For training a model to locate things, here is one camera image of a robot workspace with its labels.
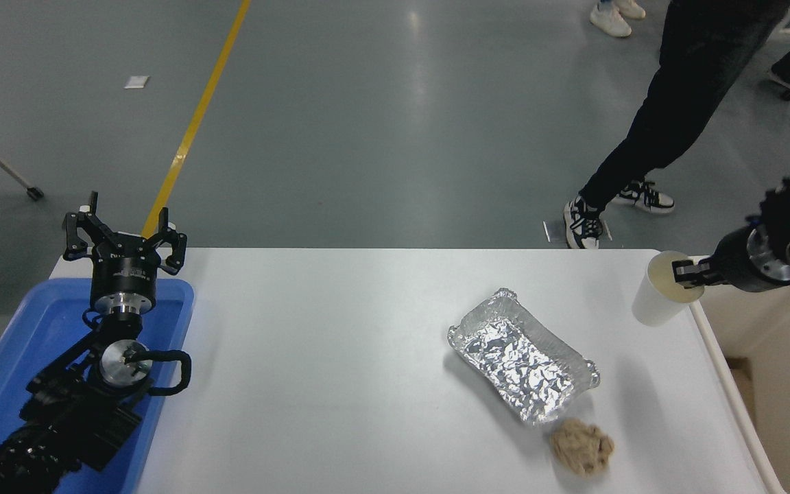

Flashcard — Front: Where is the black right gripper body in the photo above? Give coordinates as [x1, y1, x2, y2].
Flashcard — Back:
[707, 226, 765, 293]

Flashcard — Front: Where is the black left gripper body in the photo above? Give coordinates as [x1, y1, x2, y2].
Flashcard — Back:
[90, 237, 163, 297]

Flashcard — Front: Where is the white paper cup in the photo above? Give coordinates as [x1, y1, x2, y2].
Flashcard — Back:
[632, 250, 706, 327]

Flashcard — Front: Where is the blue plastic tray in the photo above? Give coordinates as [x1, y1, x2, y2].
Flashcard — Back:
[0, 277, 195, 494]

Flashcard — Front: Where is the crinkled foil tray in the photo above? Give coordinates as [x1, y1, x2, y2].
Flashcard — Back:
[447, 288, 601, 427]

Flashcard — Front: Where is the crumpled tan paper ball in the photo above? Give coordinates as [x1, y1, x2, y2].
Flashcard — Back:
[549, 419, 615, 478]

